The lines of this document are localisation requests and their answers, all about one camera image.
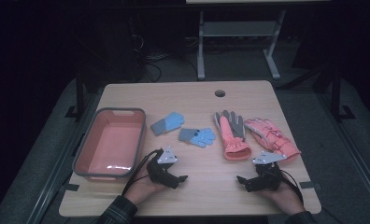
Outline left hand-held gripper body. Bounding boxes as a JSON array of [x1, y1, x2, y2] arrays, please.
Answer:
[[146, 145, 181, 189]]

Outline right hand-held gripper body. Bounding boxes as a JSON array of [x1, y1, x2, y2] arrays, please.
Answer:
[[251, 150, 288, 191]]

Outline blue knit glove grey cuff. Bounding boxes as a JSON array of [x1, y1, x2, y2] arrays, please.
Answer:
[[178, 127, 217, 149], [150, 111, 186, 136]]

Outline pink ski glove grey palm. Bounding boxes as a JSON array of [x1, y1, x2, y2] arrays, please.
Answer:
[[213, 109, 253, 161]]

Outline pink plastic basin grey rim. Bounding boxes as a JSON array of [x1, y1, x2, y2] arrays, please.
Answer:
[[72, 106, 147, 183]]

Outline person's left hand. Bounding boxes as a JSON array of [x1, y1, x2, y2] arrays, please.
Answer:
[[123, 174, 167, 206]]

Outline person's right hand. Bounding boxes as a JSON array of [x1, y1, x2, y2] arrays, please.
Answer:
[[261, 175, 306, 216]]

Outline pink ski glove white trim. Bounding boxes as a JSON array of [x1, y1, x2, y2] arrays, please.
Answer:
[[243, 117, 302, 163]]

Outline white metal stand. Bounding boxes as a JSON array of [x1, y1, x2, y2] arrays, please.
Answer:
[[196, 8, 288, 81]]

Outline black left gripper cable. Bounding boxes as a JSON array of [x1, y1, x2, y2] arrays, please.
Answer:
[[121, 148, 164, 197]]

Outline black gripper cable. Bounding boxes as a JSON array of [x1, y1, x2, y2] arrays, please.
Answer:
[[279, 169, 305, 206], [121, 148, 164, 197]]

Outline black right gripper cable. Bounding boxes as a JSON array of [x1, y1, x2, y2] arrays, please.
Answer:
[[279, 169, 305, 206]]

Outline bundle of floor cables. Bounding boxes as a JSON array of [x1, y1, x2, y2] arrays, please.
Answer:
[[131, 32, 200, 84]]

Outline black upright post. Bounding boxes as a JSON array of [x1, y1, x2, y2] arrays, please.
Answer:
[[330, 66, 357, 121], [64, 66, 86, 119]]

